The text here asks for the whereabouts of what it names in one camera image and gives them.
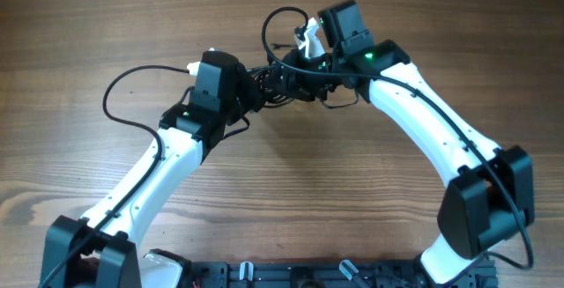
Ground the thick black HDMI cable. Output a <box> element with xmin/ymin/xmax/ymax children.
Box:
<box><xmin>250</xmin><ymin>65</ymin><xmax>296</xmax><ymax>109</ymax></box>

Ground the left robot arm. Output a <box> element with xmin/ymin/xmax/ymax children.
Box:
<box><xmin>40</xmin><ymin>50</ymin><xmax>264</xmax><ymax>287</ymax></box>

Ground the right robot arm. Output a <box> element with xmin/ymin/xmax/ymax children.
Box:
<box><xmin>267</xmin><ymin>0</ymin><xmax>535</xmax><ymax>287</ymax></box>

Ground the camera cable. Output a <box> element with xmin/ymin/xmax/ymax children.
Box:
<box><xmin>261</xmin><ymin>6</ymin><xmax>535</xmax><ymax>288</ymax></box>
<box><xmin>37</xmin><ymin>64</ymin><xmax>191</xmax><ymax>288</ymax></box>

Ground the thin black USB cable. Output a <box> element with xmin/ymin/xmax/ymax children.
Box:
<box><xmin>269</xmin><ymin>41</ymin><xmax>299</xmax><ymax>52</ymax></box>

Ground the left camera cable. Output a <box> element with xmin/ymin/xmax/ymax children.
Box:
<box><xmin>37</xmin><ymin>64</ymin><xmax>191</xmax><ymax>288</ymax></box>

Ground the right camera cable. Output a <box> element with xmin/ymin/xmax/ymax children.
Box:
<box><xmin>261</xmin><ymin>6</ymin><xmax>535</xmax><ymax>288</ymax></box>

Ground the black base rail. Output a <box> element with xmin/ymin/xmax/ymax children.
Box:
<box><xmin>184</xmin><ymin>259</ymin><xmax>499</xmax><ymax>288</ymax></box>

